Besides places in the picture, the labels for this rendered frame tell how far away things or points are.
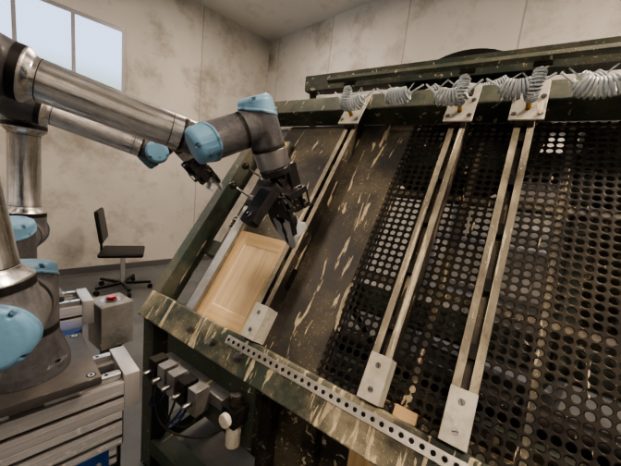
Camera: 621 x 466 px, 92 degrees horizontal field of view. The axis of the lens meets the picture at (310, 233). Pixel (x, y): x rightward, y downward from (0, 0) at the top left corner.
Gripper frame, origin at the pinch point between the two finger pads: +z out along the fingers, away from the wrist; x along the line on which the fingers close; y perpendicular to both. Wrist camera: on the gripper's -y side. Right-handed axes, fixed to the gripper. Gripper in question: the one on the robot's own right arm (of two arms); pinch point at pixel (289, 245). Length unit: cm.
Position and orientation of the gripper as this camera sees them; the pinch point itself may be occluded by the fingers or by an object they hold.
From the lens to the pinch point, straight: 76.8
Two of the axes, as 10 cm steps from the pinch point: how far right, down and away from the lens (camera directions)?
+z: 2.2, 8.5, 4.7
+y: 6.7, -4.9, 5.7
